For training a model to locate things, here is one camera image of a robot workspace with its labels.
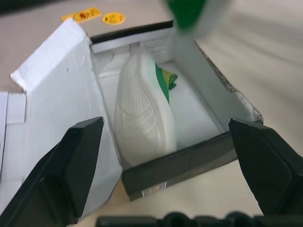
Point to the rectangular yellow sticker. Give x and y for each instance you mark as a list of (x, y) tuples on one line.
[(80, 14)]

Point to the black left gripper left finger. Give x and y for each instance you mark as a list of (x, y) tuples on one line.
[(56, 175)]

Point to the black shoebox with white interior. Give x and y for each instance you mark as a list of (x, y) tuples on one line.
[(61, 99)]

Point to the round yellow sticker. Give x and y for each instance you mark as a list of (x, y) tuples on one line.
[(113, 18)]

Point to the white and green sneaker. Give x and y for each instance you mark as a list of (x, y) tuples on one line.
[(189, 16), (144, 101)]

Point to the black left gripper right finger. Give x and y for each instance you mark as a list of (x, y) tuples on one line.
[(270, 170)]

